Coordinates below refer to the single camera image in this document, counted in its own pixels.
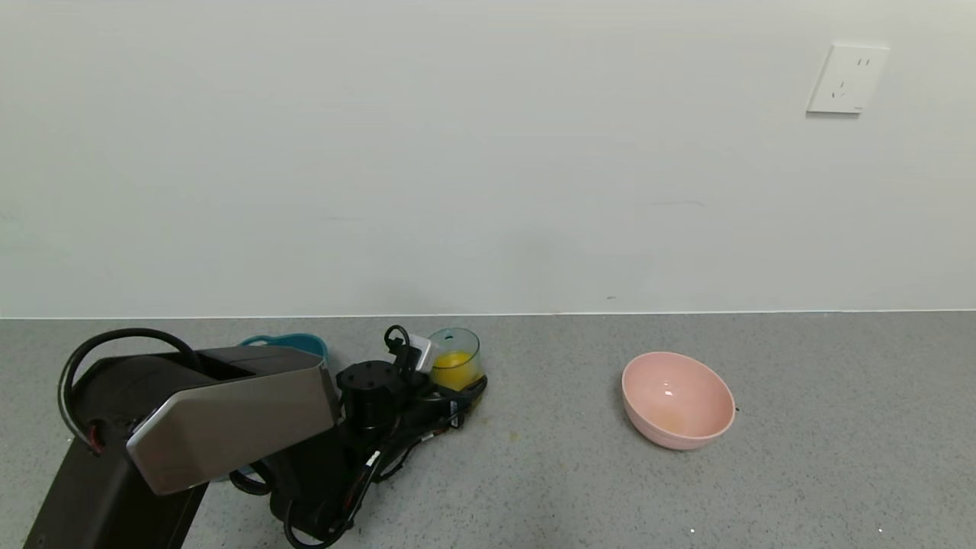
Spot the pink bowl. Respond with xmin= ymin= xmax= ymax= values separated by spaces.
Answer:
xmin=621 ymin=351 xmax=737 ymax=451

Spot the orange juice liquid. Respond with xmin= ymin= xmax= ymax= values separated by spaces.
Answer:
xmin=432 ymin=350 xmax=483 ymax=391

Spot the teal plastic basin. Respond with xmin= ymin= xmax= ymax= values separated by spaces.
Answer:
xmin=212 ymin=333 xmax=329 ymax=484

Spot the white wall socket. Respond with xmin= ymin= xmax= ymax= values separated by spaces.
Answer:
xmin=806 ymin=43 xmax=891 ymax=116

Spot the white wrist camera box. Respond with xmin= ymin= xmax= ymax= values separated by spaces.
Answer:
xmin=403 ymin=334 xmax=441 ymax=375

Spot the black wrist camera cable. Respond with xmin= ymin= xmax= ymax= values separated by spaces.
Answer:
xmin=229 ymin=325 xmax=467 ymax=549

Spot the black arm loop cable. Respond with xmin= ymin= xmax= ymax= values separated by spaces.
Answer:
xmin=59 ymin=328 xmax=201 ymax=457

